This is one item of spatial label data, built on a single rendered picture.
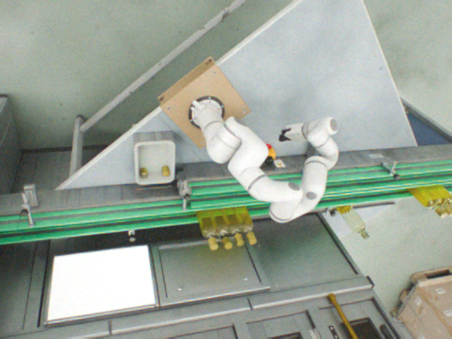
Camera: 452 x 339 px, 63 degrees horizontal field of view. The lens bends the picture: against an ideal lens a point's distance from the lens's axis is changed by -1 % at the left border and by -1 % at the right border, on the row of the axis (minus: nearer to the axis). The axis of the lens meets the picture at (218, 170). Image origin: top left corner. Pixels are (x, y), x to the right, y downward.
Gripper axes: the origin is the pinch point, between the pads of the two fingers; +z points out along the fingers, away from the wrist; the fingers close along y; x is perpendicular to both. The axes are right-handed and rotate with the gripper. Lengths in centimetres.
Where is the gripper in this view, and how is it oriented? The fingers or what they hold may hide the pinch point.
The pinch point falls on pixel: (282, 137)
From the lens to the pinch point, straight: 175.8
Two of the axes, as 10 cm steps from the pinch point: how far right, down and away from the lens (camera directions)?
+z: -5.7, 1.1, 8.2
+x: -2.2, 9.3, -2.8
